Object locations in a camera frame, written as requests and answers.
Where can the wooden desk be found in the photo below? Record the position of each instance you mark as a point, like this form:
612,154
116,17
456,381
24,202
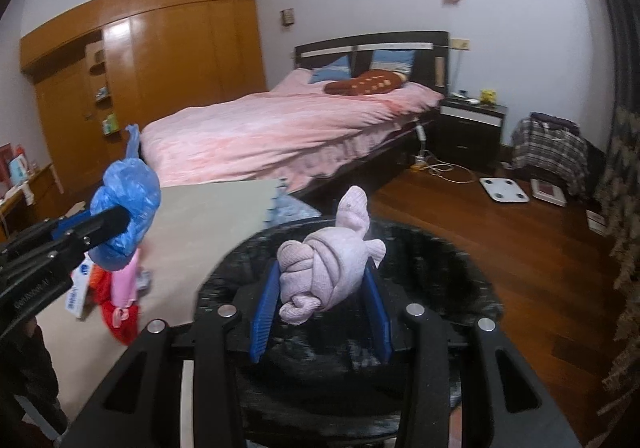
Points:
47,202

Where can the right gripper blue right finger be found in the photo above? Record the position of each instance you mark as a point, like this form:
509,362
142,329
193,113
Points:
376,313

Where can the plaid bag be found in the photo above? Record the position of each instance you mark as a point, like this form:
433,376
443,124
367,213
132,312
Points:
551,144

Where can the black trash bin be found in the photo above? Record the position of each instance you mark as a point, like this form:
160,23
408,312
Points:
319,384

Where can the right blue pillow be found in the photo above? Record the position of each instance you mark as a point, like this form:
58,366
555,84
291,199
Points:
396,61

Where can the blue quilted mat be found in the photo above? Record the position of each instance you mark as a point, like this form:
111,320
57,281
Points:
285,208

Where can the left blue pillow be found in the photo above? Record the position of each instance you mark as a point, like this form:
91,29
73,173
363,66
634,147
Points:
337,70

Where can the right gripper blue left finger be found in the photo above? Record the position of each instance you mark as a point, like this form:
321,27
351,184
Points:
265,309

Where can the red rubber glove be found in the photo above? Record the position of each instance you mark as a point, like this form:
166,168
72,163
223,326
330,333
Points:
100,293

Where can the left wall lamp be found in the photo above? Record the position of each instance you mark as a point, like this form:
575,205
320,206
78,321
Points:
287,17

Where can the wooden wardrobe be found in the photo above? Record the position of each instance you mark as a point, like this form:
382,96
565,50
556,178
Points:
109,63

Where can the grey table cloth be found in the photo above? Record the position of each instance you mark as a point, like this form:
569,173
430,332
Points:
193,229

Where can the black bedside table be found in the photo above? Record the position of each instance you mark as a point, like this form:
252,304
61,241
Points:
469,134

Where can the knotted pale pink cloth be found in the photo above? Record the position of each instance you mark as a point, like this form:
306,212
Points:
328,265

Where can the patterned curtain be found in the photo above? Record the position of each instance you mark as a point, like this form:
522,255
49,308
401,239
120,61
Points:
618,195

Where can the white bathroom scale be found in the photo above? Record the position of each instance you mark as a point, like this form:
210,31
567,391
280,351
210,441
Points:
503,190

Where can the yellow plush toy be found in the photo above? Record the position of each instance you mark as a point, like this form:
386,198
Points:
488,96

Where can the brown dotted cushion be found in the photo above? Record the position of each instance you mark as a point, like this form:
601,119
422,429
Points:
372,82

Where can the red and white scale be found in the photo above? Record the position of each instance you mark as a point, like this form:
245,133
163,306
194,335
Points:
546,192

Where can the blue plastic bag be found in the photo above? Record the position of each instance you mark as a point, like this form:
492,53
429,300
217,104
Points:
131,184

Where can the pink cloth item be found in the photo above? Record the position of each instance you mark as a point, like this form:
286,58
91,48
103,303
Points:
124,290

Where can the blue pillow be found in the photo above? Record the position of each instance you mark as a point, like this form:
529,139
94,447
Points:
396,61
337,70

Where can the bed with pink cover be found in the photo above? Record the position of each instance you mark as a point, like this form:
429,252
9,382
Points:
295,131

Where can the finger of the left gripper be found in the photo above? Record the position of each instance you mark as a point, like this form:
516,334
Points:
93,230

